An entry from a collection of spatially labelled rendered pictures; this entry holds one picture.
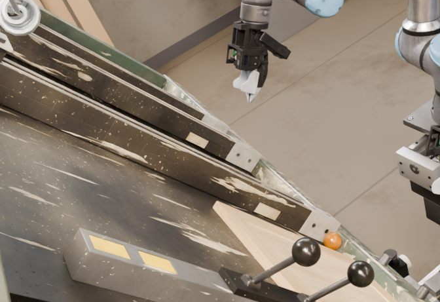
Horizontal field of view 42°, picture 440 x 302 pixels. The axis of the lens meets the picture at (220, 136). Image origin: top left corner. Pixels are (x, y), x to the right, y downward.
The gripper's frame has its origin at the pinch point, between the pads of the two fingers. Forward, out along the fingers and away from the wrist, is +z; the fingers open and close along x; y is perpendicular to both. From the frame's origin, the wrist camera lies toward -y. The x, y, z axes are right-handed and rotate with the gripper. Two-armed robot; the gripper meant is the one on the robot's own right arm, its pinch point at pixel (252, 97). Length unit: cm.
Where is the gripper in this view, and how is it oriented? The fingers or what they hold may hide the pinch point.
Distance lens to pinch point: 151.5
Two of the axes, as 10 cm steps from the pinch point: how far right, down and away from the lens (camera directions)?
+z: -0.9, 9.3, 3.6
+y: -8.6, 1.1, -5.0
